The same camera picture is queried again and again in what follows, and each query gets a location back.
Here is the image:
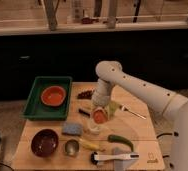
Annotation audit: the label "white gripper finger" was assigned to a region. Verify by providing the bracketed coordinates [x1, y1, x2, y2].
[90, 104, 98, 118]
[103, 106, 111, 119]

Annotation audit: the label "red apple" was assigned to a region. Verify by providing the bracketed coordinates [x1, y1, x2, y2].
[93, 110, 107, 124]

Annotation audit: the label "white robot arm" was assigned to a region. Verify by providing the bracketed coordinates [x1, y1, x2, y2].
[92, 61, 188, 171]

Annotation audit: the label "small metal cup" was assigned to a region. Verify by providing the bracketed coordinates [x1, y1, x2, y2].
[65, 139, 79, 157]

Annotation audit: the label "green lettuce leaf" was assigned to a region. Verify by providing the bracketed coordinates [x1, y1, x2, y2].
[106, 101, 120, 119]

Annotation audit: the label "dark red grapes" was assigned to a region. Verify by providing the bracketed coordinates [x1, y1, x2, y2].
[77, 90, 93, 99]

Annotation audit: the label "silver fork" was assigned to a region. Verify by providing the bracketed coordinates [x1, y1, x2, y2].
[119, 105, 146, 120]

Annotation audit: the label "blue sponge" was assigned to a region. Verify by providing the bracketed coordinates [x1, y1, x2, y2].
[62, 122, 83, 136]

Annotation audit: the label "green chili pepper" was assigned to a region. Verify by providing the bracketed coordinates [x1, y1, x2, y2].
[107, 134, 134, 151]

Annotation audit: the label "wooden board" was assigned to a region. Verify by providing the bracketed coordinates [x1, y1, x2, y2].
[12, 86, 165, 171]

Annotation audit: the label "white black dish brush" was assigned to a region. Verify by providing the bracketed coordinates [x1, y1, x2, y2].
[90, 152, 139, 165]

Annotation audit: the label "orange bowl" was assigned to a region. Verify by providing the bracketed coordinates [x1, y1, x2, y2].
[40, 86, 66, 107]

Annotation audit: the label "dark red bowl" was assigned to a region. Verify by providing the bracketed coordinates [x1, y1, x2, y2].
[31, 129, 59, 158]

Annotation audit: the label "grey cloth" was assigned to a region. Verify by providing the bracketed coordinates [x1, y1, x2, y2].
[112, 147, 130, 171]

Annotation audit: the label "green plastic tray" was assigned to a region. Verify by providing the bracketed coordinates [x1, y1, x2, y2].
[23, 76, 72, 121]

